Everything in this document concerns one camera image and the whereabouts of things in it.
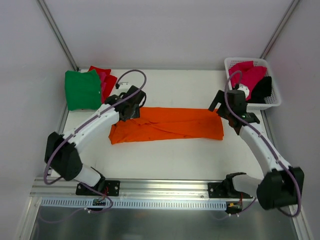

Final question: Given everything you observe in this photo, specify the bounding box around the orange t shirt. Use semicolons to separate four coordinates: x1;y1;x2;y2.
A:
108;107;224;145

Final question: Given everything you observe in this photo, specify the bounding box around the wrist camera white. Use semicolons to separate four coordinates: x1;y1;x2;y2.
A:
115;82;132;93
234;84;251;101

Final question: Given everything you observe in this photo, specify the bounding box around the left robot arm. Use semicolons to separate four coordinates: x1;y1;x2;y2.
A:
44;85;147;195

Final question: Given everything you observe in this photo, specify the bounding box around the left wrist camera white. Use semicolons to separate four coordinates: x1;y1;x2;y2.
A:
115;82;132;93

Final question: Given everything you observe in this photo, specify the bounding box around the aluminium mounting rail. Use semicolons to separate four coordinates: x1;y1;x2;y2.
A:
30;177;220;200

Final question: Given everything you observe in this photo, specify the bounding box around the green folded t shirt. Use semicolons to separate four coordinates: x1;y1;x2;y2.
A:
64;70;102;111

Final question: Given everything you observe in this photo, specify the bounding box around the magenta t shirt in basket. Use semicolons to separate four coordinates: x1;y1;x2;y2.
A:
228;61;267;95

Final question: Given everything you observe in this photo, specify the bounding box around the white slotted cable duct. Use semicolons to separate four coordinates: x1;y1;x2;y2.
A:
40;197;227;211

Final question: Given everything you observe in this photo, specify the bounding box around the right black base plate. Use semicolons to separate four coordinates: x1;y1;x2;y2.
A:
207;180;241;199

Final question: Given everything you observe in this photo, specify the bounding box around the black t shirt in basket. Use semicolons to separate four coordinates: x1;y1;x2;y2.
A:
247;76;272;104

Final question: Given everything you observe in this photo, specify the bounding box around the red folded t shirt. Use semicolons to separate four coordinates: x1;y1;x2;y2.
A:
89;66;117;100

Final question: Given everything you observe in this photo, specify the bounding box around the white plastic basket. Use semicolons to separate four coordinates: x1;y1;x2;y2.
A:
224;57;281;110

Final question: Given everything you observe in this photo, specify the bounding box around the pink folded t shirt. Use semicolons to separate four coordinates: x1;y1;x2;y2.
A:
99;72;107;103

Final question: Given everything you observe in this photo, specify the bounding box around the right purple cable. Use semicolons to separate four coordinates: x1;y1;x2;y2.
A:
212;70;302;221

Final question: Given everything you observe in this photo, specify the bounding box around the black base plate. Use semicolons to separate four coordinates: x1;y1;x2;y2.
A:
207;180;241;199
75;180;121;197

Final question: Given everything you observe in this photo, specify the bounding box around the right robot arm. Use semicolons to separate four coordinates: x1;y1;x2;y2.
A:
208;90;305;217

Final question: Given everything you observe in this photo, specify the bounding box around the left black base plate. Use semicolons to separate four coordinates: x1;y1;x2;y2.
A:
75;180;121;197

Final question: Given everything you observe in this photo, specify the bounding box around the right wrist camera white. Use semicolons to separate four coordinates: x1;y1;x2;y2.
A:
234;84;251;101

